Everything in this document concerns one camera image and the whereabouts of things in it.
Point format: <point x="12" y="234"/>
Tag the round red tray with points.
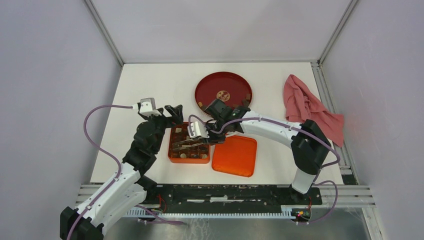
<point x="232" y="89"/>

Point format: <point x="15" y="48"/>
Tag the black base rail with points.
<point x="228" y="199"/>

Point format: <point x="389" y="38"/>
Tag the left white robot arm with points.
<point x="128" y="185"/>

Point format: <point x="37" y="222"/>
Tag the orange chocolate box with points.
<point x="195" y="155"/>

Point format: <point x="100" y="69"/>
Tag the metal tongs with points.
<point x="187" y="144"/>

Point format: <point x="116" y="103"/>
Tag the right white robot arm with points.
<point x="309" y="145"/>

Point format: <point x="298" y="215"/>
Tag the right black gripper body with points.
<point x="216" y="132"/>

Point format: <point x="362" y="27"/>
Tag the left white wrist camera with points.
<point x="146" y="107"/>

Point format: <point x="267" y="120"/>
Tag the pink cloth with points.
<point x="301" y="105"/>

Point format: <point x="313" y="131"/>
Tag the orange box lid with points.
<point x="236" y="156"/>

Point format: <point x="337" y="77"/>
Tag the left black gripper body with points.
<point x="160" y="123"/>

